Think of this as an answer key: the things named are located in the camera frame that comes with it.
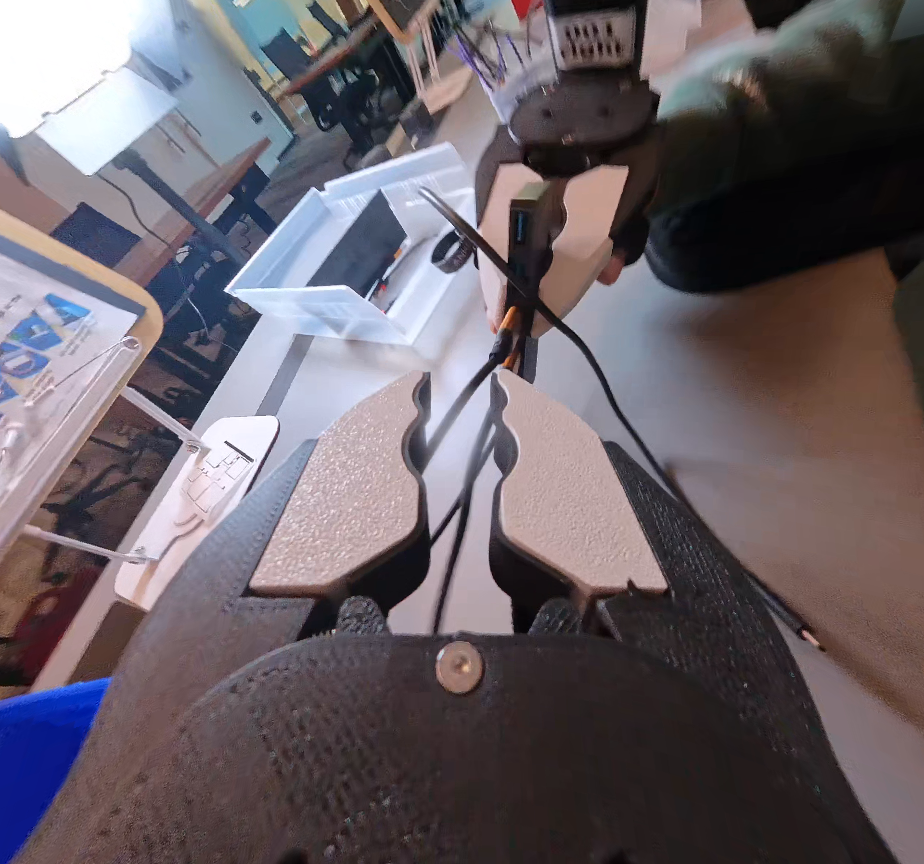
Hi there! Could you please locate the blue plastic bin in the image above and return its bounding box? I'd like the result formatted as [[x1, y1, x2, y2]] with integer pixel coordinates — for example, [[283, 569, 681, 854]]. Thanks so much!
[[0, 676, 113, 864]]

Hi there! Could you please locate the black office chair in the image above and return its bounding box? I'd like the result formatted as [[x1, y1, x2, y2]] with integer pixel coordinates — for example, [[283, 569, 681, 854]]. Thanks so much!
[[258, 30, 340, 132]]

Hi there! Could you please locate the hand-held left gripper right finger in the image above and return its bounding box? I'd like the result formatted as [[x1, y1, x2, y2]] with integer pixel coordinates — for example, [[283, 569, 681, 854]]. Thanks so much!
[[489, 371, 668, 634]]

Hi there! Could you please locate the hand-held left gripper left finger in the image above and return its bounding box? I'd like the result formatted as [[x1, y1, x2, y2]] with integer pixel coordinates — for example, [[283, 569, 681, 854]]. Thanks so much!
[[247, 371, 433, 637]]

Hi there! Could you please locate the slim black USB hub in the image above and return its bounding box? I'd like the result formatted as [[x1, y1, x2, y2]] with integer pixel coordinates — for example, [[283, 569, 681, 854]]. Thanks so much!
[[505, 181, 557, 383]]

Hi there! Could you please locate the long wooden desk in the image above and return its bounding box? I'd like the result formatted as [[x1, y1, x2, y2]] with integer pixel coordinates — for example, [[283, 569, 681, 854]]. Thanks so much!
[[278, 12, 405, 150]]

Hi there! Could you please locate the black strap loop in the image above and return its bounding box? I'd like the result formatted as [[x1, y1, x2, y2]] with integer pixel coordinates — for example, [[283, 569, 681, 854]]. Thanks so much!
[[432, 231, 475, 274]]

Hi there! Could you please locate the person's right forearm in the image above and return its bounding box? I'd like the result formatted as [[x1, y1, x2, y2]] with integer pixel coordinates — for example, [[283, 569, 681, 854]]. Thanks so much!
[[653, 0, 924, 251]]

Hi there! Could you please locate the clear plastic bin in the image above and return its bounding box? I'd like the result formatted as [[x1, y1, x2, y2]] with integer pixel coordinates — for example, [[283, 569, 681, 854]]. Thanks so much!
[[225, 142, 492, 361]]

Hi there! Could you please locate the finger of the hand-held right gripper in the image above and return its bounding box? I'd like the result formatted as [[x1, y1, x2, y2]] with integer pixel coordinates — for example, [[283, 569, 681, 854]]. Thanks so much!
[[538, 165, 630, 339], [475, 145, 553, 334]]

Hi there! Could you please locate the black bin divider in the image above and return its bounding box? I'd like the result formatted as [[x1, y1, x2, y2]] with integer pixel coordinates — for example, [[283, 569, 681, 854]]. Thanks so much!
[[307, 189, 409, 295]]

